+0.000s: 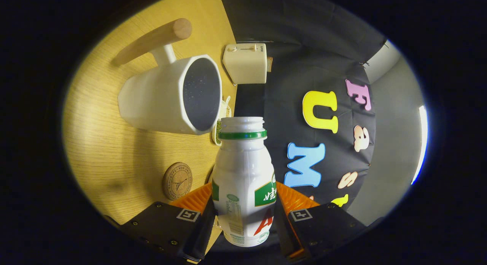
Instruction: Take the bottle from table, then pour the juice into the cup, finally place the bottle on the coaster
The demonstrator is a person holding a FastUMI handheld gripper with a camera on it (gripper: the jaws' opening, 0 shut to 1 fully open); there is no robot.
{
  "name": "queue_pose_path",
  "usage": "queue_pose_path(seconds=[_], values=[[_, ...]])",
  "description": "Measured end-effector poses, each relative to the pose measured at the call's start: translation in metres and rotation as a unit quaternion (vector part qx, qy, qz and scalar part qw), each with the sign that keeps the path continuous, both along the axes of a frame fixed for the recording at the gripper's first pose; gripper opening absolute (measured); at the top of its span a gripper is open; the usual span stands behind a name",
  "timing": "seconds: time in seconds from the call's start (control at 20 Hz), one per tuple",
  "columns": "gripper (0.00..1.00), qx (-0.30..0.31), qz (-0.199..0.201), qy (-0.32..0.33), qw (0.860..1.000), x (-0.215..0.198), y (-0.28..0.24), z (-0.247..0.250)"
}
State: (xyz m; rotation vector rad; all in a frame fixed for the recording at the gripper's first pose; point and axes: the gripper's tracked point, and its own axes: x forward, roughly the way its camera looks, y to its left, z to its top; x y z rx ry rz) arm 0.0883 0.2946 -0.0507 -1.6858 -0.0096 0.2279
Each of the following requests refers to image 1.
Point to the toast slice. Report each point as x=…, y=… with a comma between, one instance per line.
x=269, y=64

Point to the white divided bean dish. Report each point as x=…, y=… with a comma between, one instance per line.
x=218, y=134

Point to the cream toaster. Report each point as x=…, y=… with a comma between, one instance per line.
x=245, y=65

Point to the black backdrop cloth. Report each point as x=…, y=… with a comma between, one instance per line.
x=296, y=48

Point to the white juice bottle green label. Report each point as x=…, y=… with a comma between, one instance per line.
x=243, y=170

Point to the round wooden coaster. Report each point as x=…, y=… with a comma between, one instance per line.
x=177, y=181

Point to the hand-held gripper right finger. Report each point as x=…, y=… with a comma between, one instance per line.
x=283, y=234

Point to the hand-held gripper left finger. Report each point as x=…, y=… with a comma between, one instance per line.
x=199, y=238

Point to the wooden table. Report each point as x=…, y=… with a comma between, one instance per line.
x=114, y=154

